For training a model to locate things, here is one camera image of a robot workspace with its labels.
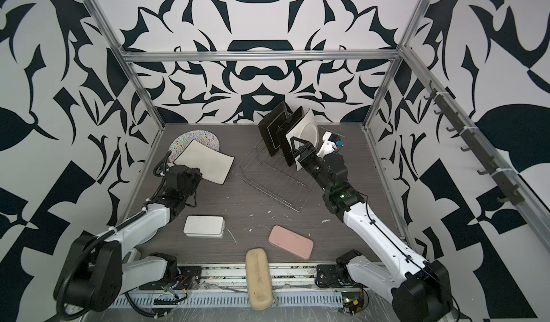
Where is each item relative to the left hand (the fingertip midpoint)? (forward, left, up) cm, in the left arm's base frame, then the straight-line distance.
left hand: (200, 163), depth 87 cm
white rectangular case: (-22, -3, -10) cm, 24 cm away
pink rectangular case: (-27, -34, -13) cm, 46 cm away
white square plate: (+14, -44, +4) cm, 46 cm away
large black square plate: (+16, -28, +4) cm, 32 cm away
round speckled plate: (+23, +17, -14) cm, 32 cm away
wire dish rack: (+3, -29, -15) cm, 33 cm away
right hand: (-5, -36, +18) cm, 41 cm away
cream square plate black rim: (+10, 0, -15) cm, 18 cm away
